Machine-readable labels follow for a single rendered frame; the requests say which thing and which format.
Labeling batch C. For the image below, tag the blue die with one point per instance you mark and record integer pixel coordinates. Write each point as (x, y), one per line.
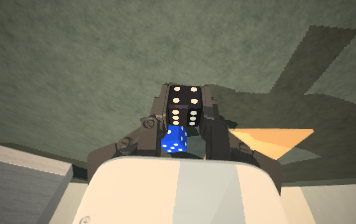
(175, 140)

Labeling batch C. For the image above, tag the orange flat mat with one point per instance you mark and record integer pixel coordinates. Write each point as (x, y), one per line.
(272, 142)

